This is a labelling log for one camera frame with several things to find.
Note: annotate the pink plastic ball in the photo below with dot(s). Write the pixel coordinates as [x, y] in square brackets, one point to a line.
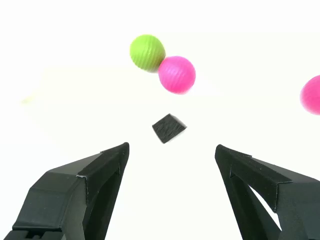
[177, 75]
[312, 95]

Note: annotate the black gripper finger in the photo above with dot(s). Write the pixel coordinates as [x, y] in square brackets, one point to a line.
[57, 200]
[295, 207]

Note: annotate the green plastic ball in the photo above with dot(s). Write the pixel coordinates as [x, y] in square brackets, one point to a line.
[146, 52]

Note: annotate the small black box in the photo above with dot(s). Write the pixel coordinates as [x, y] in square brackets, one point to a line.
[168, 128]

